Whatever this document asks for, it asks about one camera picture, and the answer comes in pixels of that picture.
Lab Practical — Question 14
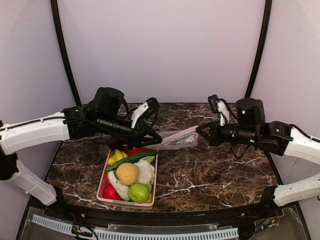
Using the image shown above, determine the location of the white toy cauliflower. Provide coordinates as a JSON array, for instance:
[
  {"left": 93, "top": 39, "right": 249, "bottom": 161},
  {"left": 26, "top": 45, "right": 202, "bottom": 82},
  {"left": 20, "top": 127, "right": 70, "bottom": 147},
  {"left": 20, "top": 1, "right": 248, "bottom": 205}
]
[{"left": 135, "top": 161, "right": 155, "bottom": 185}]

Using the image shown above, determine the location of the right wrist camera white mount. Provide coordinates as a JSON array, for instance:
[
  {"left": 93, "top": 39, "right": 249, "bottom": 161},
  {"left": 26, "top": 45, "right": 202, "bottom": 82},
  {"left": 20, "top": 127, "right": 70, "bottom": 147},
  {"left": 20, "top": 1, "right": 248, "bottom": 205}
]
[{"left": 207, "top": 94, "right": 230, "bottom": 127}]

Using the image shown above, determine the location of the green toy cucumber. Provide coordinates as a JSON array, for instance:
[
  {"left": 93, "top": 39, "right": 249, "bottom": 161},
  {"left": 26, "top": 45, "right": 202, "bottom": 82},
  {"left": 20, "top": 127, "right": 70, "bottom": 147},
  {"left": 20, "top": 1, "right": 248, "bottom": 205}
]
[{"left": 105, "top": 151, "right": 158, "bottom": 172}]

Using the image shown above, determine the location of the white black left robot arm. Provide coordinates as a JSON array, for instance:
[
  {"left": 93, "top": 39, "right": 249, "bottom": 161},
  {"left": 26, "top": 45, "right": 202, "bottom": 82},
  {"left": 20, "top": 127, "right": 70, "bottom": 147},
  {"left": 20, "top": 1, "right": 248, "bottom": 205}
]
[{"left": 0, "top": 87, "right": 162, "bottom": 206}]

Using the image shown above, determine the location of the white slotted cable duct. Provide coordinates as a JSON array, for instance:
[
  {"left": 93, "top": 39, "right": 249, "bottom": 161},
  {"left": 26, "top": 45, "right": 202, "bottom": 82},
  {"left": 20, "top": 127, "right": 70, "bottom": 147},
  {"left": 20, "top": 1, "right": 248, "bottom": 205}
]
[{"left": 31, "top": 214, "right": 240, "bottom": 240}]

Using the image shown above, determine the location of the pink plastic basket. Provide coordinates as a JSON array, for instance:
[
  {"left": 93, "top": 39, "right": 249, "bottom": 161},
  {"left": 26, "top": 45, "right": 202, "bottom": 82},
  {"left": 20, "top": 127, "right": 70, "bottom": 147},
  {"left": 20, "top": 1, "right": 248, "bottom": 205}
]
[{"left": 96, "top": 147, "right": 158, "bottom": 208}]

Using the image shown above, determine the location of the dark red toy fruit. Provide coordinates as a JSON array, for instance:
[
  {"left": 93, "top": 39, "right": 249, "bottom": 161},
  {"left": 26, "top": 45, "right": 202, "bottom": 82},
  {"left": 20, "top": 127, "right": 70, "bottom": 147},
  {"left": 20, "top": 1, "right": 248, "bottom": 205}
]
[{"left": 107, "top": 138, "right": 127, "bottom": 151}]

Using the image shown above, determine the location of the black left frame post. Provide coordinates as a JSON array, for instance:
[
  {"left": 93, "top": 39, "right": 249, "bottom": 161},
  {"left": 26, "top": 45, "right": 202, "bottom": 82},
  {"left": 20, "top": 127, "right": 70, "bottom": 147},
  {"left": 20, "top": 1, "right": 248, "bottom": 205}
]
[{"left": 50, "top": 0, "right": 82, "bottom": 106}]

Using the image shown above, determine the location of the black right frame post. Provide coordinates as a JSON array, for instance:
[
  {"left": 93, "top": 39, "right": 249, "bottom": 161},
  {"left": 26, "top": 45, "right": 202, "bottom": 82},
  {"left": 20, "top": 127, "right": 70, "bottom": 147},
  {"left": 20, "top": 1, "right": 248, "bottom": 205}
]
[{"left": 244, "top": 0, "right": 273, "bottom": 98}]

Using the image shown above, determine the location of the black frame post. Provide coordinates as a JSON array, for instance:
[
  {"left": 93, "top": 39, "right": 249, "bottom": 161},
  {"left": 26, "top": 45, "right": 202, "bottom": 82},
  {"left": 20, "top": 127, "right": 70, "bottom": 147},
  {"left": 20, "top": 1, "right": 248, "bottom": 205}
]
[
  {"left": 50, "top": 0, "right": 82, "bottom": 106},
  {"left": 244, "top": 0, "right": 273, "bottom": 98}
]

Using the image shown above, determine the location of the green toy leaf vegetable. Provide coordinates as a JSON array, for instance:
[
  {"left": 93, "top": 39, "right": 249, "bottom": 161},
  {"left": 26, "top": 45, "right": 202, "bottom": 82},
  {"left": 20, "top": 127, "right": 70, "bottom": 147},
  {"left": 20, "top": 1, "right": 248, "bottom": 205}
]
[{"left": 138, "top": 155, "right": 156, "bottom": 164}]

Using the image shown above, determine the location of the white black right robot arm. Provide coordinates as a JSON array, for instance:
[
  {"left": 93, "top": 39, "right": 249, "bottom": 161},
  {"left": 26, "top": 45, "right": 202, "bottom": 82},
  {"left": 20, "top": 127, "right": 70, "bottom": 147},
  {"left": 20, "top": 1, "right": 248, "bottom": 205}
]
[{"left": 196, "top": 94, "right": 320, "bottom": 207}]

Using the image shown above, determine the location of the black front table rail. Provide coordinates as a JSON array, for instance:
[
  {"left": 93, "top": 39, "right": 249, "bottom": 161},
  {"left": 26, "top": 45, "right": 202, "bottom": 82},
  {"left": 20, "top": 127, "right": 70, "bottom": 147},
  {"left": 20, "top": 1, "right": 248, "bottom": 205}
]
[{"left": 38, "top": 202, "right": 282, "bottom": 235}]

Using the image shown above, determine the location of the yellow toy pepper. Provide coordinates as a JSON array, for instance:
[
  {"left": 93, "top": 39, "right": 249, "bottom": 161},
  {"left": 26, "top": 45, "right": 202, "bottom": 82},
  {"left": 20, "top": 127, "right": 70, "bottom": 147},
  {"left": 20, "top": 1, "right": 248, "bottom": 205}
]
[{"left": 107, "top": 149, "right": 128, "bottom": 166}]

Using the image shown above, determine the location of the yellow toy cauliflower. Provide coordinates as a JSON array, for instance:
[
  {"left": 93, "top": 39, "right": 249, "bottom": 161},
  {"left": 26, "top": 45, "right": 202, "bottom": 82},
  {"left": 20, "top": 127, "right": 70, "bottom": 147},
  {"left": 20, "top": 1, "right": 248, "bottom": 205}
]
[{"left": 116, "top": 163, "right": 140, "bottom": 186}]

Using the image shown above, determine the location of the clear dotted zip top bag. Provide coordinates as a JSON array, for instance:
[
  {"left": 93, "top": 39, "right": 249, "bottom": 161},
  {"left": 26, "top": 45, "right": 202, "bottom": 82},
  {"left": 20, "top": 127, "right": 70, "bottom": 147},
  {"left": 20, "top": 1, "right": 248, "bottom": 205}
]
[{"left": 155, "top": 125, "right": 198, "bottom": 151}]

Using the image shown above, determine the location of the red toy tomato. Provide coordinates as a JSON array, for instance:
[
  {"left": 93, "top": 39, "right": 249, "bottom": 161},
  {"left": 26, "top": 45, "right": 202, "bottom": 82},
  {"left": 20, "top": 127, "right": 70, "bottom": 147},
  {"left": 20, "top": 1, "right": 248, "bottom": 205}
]
[{"left": 102, "top": 184, "right": 122, "bottom": 201}]

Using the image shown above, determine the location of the red toy apple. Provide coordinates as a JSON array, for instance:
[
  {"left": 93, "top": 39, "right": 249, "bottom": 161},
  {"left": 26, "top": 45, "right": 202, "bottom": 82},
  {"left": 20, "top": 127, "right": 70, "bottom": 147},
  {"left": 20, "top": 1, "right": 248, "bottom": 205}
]
[{"left": 123, "top": 147, "right": 150, "bottom": 156}]

